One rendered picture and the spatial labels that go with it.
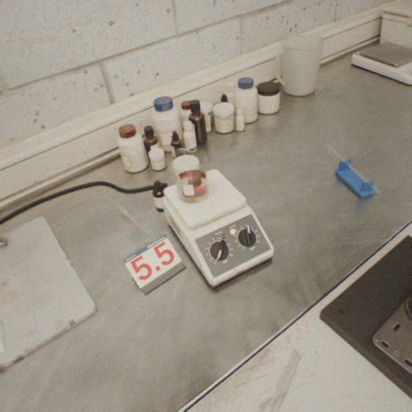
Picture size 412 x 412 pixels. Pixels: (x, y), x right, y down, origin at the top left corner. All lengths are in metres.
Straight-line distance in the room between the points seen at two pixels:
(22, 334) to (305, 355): 0.45
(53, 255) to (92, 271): 0.09
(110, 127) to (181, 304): 0.52
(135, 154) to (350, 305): 0.57
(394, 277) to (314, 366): 0.20
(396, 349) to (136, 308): 0.40
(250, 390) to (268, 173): 0.49
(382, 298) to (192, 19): 0.81
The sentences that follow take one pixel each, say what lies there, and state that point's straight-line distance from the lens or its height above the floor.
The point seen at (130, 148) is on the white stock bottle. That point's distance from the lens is 0.86.
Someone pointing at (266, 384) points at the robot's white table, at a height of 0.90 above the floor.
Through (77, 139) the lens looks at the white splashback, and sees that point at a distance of 0.93.
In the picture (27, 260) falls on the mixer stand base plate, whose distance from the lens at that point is 0.77.
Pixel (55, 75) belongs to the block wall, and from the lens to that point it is 0.92.
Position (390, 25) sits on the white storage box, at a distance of 1.60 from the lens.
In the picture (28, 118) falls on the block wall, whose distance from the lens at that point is 0.93.
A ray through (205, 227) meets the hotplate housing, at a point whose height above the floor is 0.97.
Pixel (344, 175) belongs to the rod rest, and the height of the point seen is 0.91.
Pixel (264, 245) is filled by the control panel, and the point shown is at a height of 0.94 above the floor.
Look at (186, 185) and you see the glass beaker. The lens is 0.61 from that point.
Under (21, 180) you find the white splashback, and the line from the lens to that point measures 0.94.
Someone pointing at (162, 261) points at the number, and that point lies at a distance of 0.66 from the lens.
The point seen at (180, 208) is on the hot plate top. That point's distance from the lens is 0.64.
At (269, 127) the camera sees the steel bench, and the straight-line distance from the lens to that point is 1.02.
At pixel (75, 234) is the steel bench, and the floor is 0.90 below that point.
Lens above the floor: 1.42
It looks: 42 degrees down
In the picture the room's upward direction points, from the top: 7 degrees counter-clockwise
